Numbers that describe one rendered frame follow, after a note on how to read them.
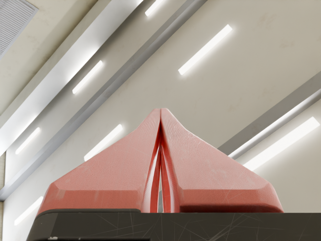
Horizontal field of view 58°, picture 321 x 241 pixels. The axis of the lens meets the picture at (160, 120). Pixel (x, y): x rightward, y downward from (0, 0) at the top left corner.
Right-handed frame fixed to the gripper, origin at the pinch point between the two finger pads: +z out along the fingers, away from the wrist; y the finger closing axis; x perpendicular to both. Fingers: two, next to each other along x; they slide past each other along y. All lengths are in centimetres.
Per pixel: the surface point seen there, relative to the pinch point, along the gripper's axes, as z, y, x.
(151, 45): 588, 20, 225
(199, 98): 424, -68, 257
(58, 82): 690, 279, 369
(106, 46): 747, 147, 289
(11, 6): 718, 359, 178
